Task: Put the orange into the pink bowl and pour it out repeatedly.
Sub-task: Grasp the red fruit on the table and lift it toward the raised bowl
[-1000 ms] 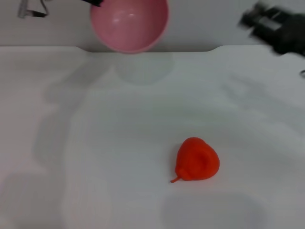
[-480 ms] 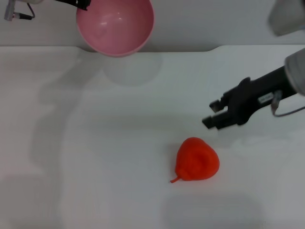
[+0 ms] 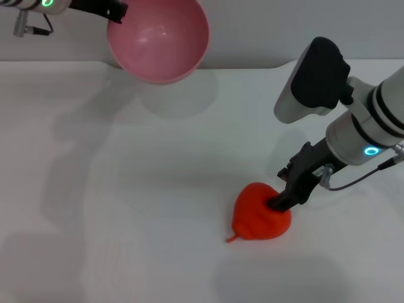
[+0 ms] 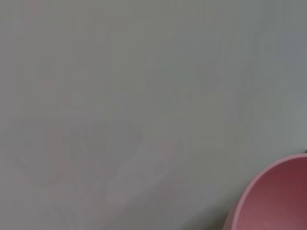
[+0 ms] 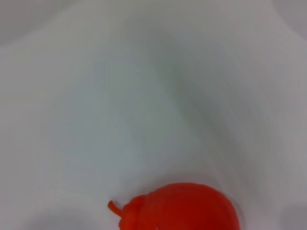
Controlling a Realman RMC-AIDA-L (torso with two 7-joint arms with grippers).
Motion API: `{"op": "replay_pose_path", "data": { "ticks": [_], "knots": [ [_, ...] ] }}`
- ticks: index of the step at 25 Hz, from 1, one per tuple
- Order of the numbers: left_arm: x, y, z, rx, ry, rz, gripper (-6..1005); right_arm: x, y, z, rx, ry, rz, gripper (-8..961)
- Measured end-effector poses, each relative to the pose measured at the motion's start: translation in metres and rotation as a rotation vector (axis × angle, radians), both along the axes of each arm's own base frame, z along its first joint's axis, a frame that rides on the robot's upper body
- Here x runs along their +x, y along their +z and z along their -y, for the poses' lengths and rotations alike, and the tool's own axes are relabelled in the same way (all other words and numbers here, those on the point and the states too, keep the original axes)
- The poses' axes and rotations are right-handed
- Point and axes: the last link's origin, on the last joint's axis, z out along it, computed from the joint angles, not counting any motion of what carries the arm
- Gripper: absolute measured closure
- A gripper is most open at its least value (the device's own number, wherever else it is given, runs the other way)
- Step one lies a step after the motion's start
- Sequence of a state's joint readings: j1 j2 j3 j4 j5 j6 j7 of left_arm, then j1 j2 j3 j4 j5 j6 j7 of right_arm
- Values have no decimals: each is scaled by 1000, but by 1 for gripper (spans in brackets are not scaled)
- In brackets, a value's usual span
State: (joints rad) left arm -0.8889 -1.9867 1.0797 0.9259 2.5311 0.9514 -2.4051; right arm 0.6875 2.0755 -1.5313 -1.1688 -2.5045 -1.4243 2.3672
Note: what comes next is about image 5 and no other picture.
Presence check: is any orange toy fruit with stem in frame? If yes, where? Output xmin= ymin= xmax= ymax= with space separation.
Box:
xmin=107 ymin=182 xmax=241 ymax=230

